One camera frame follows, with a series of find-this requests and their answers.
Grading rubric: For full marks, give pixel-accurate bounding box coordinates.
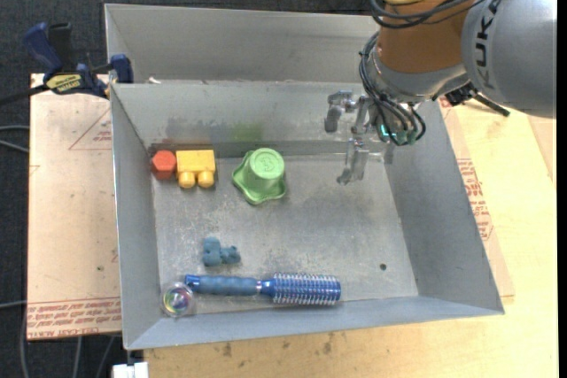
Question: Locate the yellow toy brick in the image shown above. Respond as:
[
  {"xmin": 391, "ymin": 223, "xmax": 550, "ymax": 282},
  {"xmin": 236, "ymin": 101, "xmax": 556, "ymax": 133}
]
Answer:
[{"xmin": 175, "ymin": 149, "xmax": 218, "ymax": 190}]

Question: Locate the grey metal bin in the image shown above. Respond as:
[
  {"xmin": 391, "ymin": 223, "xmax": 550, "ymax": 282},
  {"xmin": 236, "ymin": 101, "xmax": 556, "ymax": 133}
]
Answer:
[{"xmin": 104, "ymin": 3, "xmax": 506, "ymax": 351}]

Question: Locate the clear iridescent ball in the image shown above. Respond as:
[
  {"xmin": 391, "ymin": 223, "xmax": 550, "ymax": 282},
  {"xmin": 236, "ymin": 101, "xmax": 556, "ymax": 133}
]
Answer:
[{"xmin": 160, "ymin": 282, "xmax": 197, "ymax": 319}]

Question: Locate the red hexagonal block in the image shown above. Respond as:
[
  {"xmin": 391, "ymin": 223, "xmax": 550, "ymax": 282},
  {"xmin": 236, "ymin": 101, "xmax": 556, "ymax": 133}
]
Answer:
[{"xmin": 151, "ymin": 150, "xmax": 177, "ymax": 181}]

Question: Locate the blue hairbrush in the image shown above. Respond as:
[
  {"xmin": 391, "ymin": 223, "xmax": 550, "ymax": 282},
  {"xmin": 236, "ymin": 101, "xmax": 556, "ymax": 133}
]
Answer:
[{"xmin": 183, "ymin": 272, "xmax": 343, "ymax": 307}]

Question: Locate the green plastic cup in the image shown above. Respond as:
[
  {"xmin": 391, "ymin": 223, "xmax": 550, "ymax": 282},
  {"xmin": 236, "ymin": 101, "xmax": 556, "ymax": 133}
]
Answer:
[{"xmin": 230, "ymin": 147, "xmax": 288, "ymax": 206}]

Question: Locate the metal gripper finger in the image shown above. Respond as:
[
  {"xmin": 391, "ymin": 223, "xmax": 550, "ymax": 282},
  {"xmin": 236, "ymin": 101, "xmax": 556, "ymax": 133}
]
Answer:
[
  {"xmin": 336, "ymin": 136, "xmax": 370, "ymax": 186},
  {"xmin": 324, "ymin": 89, "xmax": 358, "ymax": 134}
]

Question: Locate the small teal toy figure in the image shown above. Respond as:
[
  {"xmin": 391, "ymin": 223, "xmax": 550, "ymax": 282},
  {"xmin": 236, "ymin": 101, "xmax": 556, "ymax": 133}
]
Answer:
[{"xmin": 202, "ymin": 236, "xmax": 243, "ymax": 268}]

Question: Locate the brown cardboard board red print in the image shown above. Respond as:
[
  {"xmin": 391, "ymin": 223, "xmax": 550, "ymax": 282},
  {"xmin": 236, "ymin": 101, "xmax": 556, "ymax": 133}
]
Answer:
[{"xmin": 26, "ymin": 73, "xmax": 517, "ymax": 342}]

